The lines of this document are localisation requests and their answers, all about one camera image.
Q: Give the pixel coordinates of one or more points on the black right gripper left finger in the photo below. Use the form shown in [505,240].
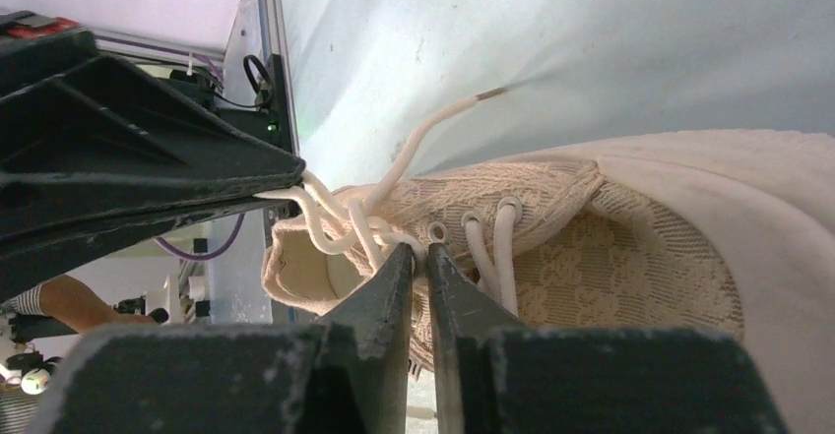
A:
[344,373]

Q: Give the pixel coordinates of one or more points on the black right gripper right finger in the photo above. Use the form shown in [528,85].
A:
[497,375]

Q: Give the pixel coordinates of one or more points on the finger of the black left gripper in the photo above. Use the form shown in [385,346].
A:
[71,115]
[28,260]

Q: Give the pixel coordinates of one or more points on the beige sneaker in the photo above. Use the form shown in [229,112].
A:
[728,229]

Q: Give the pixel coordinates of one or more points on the person forearm in background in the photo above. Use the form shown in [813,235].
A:
[70,302]

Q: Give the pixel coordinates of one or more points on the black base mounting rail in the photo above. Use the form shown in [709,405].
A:
[269,117]

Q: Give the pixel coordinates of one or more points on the aluminium frame rail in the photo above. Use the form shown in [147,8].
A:
[258,29]

